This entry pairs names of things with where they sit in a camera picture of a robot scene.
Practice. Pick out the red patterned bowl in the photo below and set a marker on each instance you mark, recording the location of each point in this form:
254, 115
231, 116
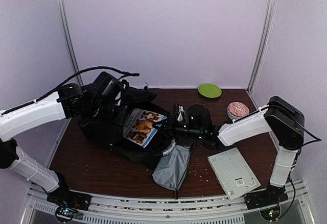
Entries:
237, 110

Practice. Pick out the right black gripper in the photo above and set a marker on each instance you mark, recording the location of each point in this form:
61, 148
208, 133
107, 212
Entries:
171, 131

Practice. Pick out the grey notebook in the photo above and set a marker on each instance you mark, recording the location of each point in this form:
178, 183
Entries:
233, 173

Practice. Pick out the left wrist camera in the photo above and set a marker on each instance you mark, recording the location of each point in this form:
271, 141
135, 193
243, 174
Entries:
107, 89

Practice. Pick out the right aluminium frame post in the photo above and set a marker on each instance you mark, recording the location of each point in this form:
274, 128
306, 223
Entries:
263, 45

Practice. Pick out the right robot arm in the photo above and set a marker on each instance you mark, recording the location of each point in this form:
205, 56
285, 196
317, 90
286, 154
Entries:
278, 121

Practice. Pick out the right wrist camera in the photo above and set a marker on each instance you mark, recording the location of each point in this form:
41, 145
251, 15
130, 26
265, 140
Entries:
196, 117

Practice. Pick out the aluminium frame post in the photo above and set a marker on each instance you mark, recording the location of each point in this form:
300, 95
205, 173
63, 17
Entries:
263, 45
67, 36

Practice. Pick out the black student backpack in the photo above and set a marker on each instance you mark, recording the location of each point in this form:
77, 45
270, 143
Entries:
110, 136

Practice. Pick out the grey pencil pouch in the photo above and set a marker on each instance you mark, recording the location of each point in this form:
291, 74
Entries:
171, 169

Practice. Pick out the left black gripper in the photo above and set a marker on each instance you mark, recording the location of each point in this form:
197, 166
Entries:
119, 119

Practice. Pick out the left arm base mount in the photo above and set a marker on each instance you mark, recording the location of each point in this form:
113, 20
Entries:
68, 202

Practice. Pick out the left aluminium frame post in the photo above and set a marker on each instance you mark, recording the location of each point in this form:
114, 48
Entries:
67, 36

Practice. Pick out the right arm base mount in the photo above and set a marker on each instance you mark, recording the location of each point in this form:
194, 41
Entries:
267, 201

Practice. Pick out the front aluminium rail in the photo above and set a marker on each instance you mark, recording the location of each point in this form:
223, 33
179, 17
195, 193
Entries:
211, 209

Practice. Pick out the dog picture book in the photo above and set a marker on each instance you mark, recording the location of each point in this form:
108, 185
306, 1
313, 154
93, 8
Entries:
138, 127

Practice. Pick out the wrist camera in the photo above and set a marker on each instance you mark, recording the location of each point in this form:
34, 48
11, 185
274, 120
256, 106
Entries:
196, 117
107, 89

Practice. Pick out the green plate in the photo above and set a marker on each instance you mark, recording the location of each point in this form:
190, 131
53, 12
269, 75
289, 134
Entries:
209, 90

